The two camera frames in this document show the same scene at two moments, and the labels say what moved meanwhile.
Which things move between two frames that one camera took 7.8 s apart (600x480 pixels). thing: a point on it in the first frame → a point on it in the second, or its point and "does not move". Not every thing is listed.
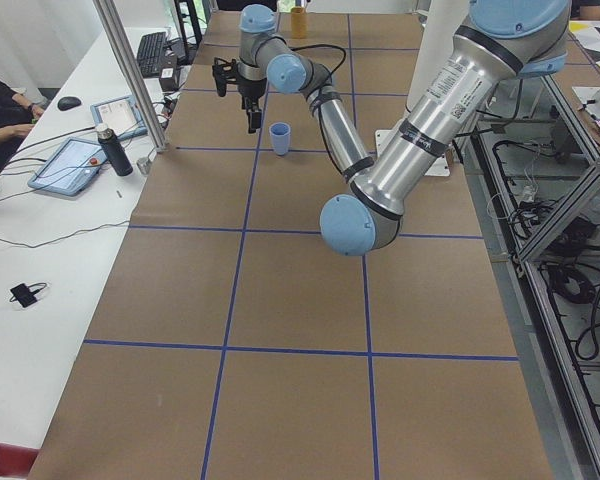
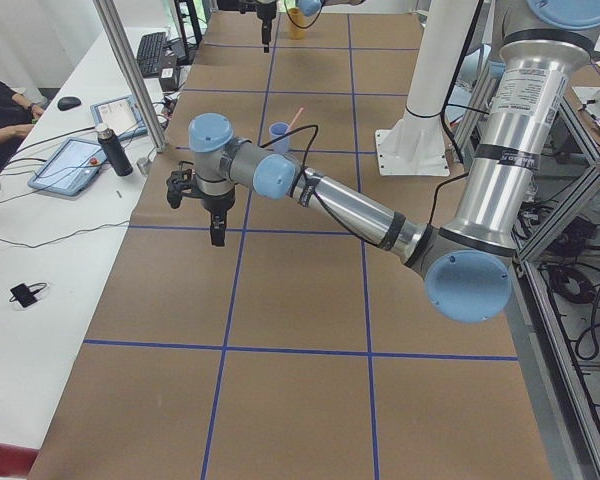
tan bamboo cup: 298,22 does not move
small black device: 25,294 does not move
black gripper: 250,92 → 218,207
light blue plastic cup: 280,132 does not move
